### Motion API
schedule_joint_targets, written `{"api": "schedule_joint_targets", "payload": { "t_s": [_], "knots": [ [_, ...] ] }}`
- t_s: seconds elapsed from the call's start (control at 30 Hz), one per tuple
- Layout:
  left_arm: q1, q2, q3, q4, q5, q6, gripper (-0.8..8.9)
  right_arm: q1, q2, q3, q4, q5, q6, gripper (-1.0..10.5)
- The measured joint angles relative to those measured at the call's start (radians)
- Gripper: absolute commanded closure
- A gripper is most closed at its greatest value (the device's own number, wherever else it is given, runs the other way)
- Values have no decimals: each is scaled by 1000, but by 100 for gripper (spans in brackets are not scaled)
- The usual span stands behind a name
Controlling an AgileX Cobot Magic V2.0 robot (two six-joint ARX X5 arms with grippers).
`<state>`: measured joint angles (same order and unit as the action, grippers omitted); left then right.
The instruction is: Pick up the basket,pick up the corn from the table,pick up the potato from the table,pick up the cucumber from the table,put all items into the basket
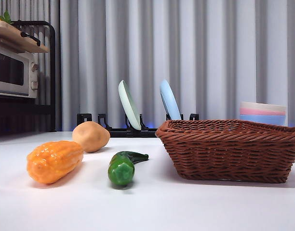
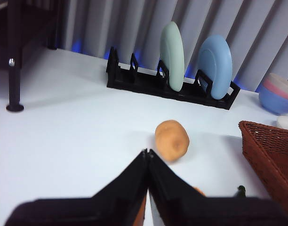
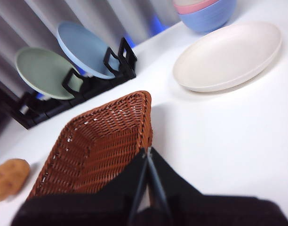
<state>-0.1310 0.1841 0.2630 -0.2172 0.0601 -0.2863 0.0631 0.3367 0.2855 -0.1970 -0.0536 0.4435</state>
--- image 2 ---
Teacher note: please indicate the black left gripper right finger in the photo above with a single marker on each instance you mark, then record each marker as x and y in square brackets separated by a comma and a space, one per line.
[205, 212]

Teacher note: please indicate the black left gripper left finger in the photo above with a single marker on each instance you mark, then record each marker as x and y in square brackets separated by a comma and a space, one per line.
[87, 212]

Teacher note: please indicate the green cucumber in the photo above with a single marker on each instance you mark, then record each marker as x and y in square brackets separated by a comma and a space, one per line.
[240, 191]

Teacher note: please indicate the orange-yellow corn cob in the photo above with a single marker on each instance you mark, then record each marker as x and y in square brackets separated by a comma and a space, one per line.
[139, 214]

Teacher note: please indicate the tan potato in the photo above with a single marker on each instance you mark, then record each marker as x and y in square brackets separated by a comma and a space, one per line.
[172, 141]

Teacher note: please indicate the brown wicker basket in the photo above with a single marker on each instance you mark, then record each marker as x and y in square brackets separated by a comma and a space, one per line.
[271, 150]

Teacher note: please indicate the white plate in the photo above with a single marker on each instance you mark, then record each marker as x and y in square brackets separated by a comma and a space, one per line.
[287, 123]

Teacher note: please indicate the blue bowl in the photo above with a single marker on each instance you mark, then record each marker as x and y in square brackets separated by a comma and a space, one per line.
[275, 102]

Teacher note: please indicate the black dish rack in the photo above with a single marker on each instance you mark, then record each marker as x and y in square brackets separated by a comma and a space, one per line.
[139, 81]

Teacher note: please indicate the pink bowl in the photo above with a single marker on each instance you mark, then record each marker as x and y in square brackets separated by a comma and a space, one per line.
[279, 89]

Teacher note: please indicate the light blue plate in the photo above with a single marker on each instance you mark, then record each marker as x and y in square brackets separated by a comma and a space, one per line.
[215, 66]

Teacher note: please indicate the cream bowl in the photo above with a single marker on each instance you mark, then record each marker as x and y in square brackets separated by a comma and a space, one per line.
[281, 78]

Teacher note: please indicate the pale green plate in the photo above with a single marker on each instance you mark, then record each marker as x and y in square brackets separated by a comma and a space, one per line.
[173, 56]

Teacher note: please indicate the grey pleated curtain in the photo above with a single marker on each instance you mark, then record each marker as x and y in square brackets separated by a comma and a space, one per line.
[134, 23]

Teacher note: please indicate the black metal shelf frame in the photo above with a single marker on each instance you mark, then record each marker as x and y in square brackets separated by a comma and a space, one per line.
[14, 82]

